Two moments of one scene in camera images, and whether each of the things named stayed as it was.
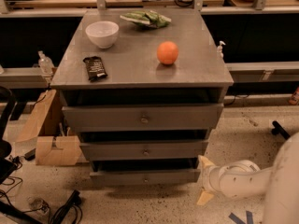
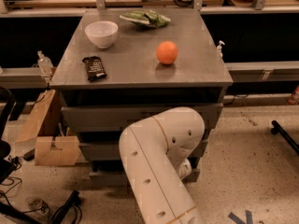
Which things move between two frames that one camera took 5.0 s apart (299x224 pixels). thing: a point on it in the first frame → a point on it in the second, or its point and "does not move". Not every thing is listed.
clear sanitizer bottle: (46, 64) does not move
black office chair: (8, 166) does not move
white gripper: (212, 178) → (186, 168)
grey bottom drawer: (145, 177) does not move
